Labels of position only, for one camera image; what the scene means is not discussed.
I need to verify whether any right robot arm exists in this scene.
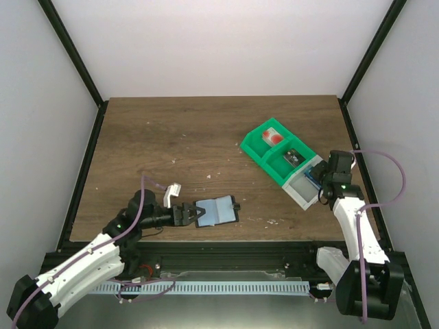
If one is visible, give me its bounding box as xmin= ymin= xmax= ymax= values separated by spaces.
xmin=311 ymin=150 xmax=404 ymax=322

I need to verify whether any light blue cable duct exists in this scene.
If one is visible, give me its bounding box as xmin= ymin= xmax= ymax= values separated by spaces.
xmin=91 ymin=281 xmax=310 ymax=296

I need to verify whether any dark card stack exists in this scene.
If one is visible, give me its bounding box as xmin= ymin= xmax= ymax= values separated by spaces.
xmin=283 ymin=149 xmax=305 ymax=168

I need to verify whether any black card holder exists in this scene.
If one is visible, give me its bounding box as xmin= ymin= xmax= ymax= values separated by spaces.
xmin=194 ymin=195 xmax=241 ymax=228

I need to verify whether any red dotted card stack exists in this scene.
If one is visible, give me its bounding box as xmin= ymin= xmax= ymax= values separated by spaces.
xmin=261 ymin=127 xmax=284 ymax=147

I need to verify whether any blue card stack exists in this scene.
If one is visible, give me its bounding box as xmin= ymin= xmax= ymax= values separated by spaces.
xmin=304 ymin=167 xmax=320 ymax=188

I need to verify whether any black aluminium frame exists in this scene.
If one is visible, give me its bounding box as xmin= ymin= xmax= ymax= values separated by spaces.
xmin=19 ymin=0 xmax=439 ymax=329

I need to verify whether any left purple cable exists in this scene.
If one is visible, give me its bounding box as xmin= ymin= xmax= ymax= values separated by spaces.
xmin=10 ymin=174 xmax=176 ymax=329

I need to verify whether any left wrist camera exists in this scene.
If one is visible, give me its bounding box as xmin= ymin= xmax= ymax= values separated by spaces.
xmin=163 ymin=182 xmax=181 ymax=208

